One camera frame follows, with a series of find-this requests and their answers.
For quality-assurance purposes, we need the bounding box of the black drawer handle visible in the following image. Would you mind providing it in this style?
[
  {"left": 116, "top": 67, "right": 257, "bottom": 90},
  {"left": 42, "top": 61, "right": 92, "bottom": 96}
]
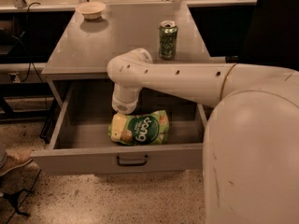
[{"left": 116, "top": 155, "right": 148, "bottom": 167}]

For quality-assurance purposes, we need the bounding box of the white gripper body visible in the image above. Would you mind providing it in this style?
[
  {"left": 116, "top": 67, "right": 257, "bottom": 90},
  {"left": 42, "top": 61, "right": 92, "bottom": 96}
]
[{"left": 112, "top": 94, "right": 137, "bottom": 115}]

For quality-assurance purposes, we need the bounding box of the tan shoe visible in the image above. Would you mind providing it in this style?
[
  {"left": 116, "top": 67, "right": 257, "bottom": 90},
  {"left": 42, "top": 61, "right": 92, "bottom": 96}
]
[{"left": 0, "top": 149, "right": 32, "bottom": 176}]

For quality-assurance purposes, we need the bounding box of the grey metal cabinet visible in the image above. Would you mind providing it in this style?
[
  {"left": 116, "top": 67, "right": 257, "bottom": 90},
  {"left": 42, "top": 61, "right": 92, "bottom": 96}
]
[{"left": 42, "top": 2, "right": 217, "bottom": 104}]

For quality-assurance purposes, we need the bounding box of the green rice chip bag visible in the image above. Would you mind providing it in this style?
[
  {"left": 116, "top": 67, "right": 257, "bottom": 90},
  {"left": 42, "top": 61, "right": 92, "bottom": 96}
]
[{"left": 108, "top": 110, "right": 169, "bottom": 146}]

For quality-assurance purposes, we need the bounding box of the black power cable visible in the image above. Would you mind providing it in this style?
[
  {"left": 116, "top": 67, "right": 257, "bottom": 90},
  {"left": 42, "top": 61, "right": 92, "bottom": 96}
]
[{"left": 10, "top": 2, "right": 50, "bottom": 110}]

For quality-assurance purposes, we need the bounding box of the black tripod foot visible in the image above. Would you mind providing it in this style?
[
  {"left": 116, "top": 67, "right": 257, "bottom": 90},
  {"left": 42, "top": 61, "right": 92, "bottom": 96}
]
[{"left": 0, "top": 189, "right": 31, "bottom": 217}]

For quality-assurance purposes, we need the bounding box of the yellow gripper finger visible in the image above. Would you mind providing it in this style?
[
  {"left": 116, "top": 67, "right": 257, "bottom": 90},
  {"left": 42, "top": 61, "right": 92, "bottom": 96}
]
[{"left": 110, "top": 113, "right": 127, "bottom": 142}]

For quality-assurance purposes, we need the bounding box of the beige paper bowl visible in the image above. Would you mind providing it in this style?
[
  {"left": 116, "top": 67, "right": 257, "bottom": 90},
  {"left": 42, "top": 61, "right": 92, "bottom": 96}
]
[{"left": 76, "top": 2, "right": 106, "bottom": 20}]

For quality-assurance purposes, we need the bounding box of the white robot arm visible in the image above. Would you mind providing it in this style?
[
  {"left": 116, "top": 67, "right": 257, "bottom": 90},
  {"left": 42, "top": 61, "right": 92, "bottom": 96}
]
[{"left": 107, "top": 49, "right": 299, "bottom": 224}]

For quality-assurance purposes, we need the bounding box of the white wall outlet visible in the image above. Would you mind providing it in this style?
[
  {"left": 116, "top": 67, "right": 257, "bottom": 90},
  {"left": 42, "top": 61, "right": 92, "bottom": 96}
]
[{"left": 9, "top": 73, "right": 21, "bottom": 83}]

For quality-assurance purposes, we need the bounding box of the green soda can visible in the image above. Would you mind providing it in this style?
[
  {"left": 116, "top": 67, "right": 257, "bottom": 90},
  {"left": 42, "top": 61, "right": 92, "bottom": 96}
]
[{"left": 159, "top": 21, "right": 178, "bottom": 60}]

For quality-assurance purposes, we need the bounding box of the black office chair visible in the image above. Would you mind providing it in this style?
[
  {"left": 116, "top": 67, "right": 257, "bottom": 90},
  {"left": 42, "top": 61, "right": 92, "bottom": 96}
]
[{"left": 225, "top": 0, "right": 299, "bottom": 71}]

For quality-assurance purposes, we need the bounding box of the open grey top drawer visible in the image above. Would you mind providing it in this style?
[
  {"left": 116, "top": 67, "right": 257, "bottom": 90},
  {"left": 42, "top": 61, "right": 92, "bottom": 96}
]
[{"left": 33, "top": 80, "right": 207, "bottom": 175}]

